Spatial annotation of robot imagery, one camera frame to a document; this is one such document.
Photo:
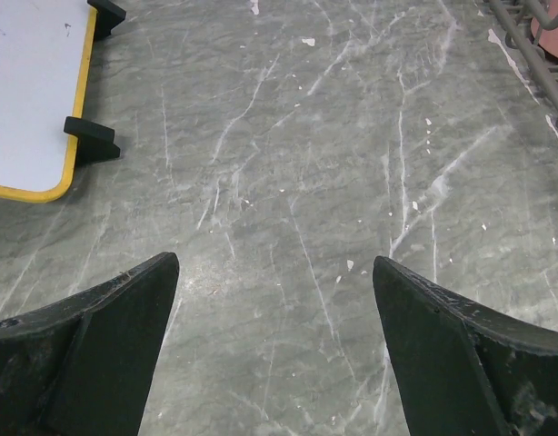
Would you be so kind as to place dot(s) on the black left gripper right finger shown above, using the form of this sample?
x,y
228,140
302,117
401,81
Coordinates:
x,y
461,367

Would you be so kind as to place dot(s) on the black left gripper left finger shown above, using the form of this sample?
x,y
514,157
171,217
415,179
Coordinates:
x,y
84,365

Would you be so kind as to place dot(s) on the pink mug with handle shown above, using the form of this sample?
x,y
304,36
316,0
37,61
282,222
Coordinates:
x,y
544,28

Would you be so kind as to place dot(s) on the black whiteboard clip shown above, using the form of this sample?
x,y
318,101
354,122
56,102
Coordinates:
x,y
95,142
108,16

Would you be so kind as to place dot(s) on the yellow framed whiteboard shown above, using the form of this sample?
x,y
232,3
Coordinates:
x,y
45,53

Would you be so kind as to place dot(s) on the grey wire dish rack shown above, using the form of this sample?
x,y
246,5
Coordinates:
x,y
538,74

